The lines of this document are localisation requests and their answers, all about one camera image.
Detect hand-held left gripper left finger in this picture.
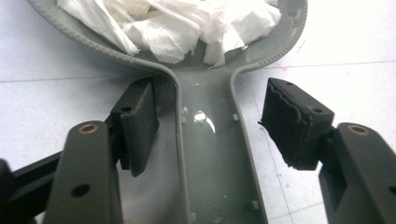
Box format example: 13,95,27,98
41,77,161,224

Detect grey dustpan with orange edge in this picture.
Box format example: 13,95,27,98
26,0,309,224

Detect white tissue paper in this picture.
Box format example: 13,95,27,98
56,0,283,68

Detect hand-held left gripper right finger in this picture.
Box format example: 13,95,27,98
258,77,396,224

